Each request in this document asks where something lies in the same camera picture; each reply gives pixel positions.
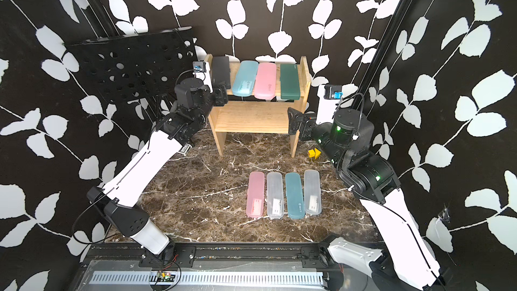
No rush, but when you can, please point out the light blue pencil case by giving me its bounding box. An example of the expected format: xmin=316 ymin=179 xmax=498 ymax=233
xmin=232 ymin=61 xmax=259 ymax=97

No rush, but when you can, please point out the black pencil case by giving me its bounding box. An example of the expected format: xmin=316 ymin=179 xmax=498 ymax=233
xmin=211 ymin=56 xmax=231 ymax=90

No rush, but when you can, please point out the clear frosted pencil case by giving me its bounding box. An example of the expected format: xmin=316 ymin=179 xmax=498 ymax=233
xmin=304 ymin=170 xmax=322 ymax=216

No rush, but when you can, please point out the teal pencil case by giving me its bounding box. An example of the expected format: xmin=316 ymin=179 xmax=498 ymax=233
xmin=285 ymin=172 xmax=305 ymax=220

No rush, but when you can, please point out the pink pencil case shelf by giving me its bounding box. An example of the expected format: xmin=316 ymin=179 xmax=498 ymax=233
xmin=254 ymin=63 xmax=277 ymax=100
xmin=246 ymin=171 xmax=265 ymax=218

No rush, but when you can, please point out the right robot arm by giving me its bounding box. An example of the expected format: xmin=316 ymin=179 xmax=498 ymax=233
xmin=288 ymin=108 xmax=446 ymax=290

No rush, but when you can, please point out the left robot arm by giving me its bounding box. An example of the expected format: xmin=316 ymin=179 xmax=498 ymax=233
xmin=87 ymin=78 xmax=228 ymax=255

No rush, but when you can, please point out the wooden two-tier shelf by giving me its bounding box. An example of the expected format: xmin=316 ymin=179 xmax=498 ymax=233
xmin=208 ymin=56 xmax=312 ymax=156

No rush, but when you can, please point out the dark green pencil case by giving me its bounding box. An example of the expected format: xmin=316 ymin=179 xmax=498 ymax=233
xmin=280 ymin=64 xmax=300 ymax=101

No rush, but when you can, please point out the pink pencil case top shelf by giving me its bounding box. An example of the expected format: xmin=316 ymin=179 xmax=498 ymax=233
xmin=254 ymin=63 xmax=277 ymax=100

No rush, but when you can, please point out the yellow small block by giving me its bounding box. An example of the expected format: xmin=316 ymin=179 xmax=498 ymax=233
xmin=308 ymin=148 xmax=322 ymax=160

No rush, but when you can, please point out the black music stand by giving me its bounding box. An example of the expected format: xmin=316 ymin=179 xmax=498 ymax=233
xmin=65 ymin=26 xmax=197 ymax=134

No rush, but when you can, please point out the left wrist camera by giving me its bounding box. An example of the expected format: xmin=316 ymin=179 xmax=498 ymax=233
xmin=193 ymin=61 xmax=213 ymax=92

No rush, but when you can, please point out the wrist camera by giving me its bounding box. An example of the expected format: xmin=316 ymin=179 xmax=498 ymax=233
xmin=316 ymin=84 xmax=343 ymax=125
xmin=193 ymin=61 xmax=213 ymax=92

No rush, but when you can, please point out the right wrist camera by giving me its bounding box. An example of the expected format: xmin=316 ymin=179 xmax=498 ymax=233
xmin=316 ymin=84 xmax=343 ymax=125

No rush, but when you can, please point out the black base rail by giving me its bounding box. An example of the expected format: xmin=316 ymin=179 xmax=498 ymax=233
xmin=68 ymin=242 xmax=417 ymax=291

